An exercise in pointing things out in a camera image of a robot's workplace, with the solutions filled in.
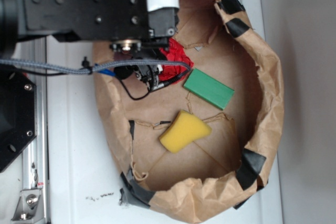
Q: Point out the red crumpled paper ball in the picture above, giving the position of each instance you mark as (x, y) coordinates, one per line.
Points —
(175, 53)

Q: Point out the aluminium rail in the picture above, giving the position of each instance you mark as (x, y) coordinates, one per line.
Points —
(35, 155)

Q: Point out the silver corner bracket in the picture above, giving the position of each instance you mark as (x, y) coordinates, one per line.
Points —
(30, 207)

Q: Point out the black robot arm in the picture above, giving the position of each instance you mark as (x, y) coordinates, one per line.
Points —
(23, 20)

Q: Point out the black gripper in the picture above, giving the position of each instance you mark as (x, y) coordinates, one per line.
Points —
(140, 29)

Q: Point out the yellow sponge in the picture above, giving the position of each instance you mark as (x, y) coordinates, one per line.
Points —
(185, 129)

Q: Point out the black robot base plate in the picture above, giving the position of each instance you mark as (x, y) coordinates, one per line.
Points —
(18, 120)

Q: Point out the brown paper bag tray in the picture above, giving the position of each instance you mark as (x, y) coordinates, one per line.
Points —
(224, 169)

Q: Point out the green wooden block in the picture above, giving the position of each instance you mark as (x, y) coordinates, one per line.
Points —
(209, 89)

